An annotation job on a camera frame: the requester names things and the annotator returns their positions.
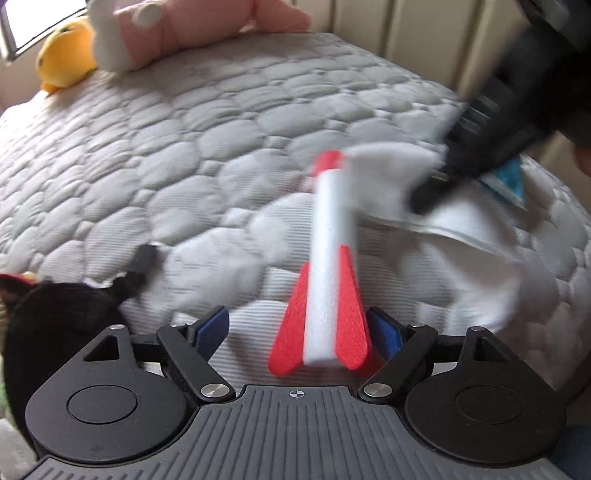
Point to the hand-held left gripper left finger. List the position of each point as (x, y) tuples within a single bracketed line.
[(211, 328)]

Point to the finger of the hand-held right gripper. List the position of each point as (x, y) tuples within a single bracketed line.
[(429, 196)]

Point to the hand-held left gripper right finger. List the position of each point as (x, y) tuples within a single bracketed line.
[(387, 334)]

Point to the white tissue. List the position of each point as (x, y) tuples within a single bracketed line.
[(383, 175)]

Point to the white cloth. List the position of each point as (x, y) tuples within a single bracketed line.
[(466, 286)]

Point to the red and white foam rocket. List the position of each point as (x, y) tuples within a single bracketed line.
[(330, 258)]

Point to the blue and white cotton pack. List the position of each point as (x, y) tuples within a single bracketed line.
[(508, 182)]

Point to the beige wardrobe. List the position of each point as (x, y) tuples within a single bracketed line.
[(415, 37)]

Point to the black and blue knee pad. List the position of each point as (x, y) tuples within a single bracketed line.
[(60, 332)]

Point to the grey quilted mattress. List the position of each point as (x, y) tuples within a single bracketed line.
[(184, 161)]

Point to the pink and white plush toy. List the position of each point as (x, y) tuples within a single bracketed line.
[(184, 32)]

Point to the yellow plush toy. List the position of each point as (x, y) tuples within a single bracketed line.
[(64, 50)]

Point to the window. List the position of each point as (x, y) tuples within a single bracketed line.
[(27, 23)]

